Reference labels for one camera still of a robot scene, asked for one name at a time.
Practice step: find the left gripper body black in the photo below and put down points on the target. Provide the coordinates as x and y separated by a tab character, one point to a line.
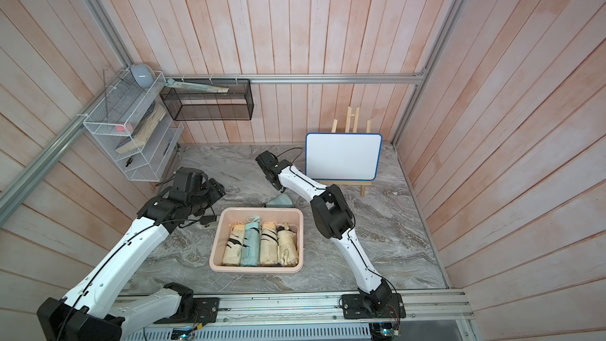
210	193

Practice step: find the pink plastic storage box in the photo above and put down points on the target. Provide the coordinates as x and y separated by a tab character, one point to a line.
231	216

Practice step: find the beige umbrella black band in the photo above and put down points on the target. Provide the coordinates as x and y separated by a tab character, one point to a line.
234	245

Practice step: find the beige striped umbrella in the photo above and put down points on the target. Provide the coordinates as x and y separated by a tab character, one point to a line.
269	245

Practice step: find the green umbrella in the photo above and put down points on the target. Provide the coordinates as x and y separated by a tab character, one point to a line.
250	256
282	201

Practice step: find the beige umbrella black stripes small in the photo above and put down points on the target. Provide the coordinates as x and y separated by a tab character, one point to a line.
287	249

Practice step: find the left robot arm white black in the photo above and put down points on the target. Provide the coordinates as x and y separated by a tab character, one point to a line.
89	311

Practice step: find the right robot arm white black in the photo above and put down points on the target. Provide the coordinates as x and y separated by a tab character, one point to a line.
335	221

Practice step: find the pink item on shelf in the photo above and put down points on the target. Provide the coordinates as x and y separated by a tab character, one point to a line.
124	128

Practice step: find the green flat item on basket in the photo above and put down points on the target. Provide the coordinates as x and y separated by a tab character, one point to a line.
188	87

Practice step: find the grey round speaker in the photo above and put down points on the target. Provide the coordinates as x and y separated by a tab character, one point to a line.
143	75

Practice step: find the whiteboard blue frame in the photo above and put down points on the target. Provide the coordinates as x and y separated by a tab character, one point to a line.
343	157

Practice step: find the black mesh wall basket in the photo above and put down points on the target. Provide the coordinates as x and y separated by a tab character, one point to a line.
237	105

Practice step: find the book on wire shelf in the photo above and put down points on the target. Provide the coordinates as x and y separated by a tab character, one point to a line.
145	128

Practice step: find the white wire shelf rack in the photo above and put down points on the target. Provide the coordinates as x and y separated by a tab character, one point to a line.
134	127

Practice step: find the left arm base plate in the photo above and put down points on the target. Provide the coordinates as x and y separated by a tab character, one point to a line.
198	310

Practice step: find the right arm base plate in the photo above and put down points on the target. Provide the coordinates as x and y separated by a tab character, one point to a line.
353	308

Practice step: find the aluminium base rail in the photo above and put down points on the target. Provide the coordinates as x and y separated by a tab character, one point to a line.
440	314

